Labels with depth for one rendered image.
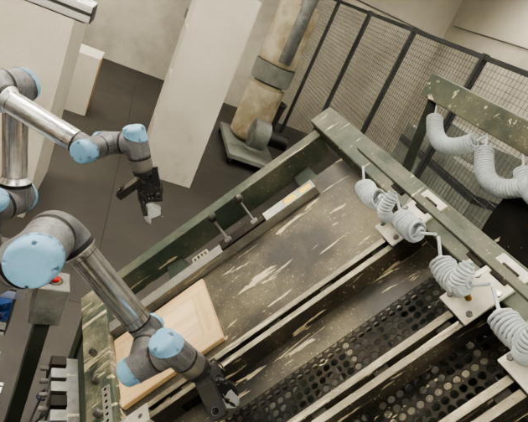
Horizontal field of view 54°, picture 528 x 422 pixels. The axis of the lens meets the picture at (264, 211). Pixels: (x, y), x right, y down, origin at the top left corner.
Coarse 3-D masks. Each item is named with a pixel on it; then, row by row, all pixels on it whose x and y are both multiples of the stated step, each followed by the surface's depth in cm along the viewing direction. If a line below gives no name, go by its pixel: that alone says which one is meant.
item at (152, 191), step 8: (152, 168) 180; (136, 176) 176; (144, 176) 176; (152, 176) 178; (144, 184) 179; (152, 184) 180; (160, 184) 181; (144, 192) 179; (152, 192) 179; (160, 192) 179; (144, 200) 180; (152, 200) 182; (160, 200) 181
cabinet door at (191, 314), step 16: (192, 288) 192; (176, 304) 191; (192, 304) 187; (208, 304) 182; (176, 320) 185; (192, 320) 181; (208, 320) 177; (128, 336) 193; (192, 336) 176; (208, 336) 172; (128, 352) 187; (144, 384) 172; (160, 384) 170; (128, 400) 171
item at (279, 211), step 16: (304, 192) 193; (272, 208) 196; (288, 208) 194; (272, 224) 195; (240, 240) 194; (208, 256) 196; (224, 256) 195; (192, 272) 195; (160, 288) 198; (176, 288) 196; (144, 304) 197; (160, 304) 197
